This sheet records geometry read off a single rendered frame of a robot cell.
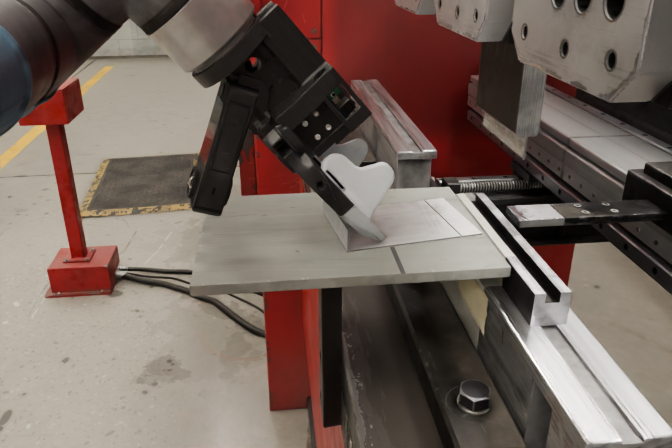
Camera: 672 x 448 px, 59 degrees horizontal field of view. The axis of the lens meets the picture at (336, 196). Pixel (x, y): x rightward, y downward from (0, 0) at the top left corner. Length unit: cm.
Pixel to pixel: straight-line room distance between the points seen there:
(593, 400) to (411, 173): 53
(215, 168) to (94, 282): 202
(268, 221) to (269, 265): 9
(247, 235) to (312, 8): 88
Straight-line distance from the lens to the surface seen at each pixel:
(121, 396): 199
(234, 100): 48
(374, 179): 50
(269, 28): 47
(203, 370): 201
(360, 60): 139
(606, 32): 33
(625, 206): 66
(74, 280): 250
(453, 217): 59
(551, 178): 99
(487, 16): 48
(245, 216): 59
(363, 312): 67
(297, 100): 47
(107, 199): 334
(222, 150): 49
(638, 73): 31
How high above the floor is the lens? 125
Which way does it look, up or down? 23 degrees down
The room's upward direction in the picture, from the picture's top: straight up
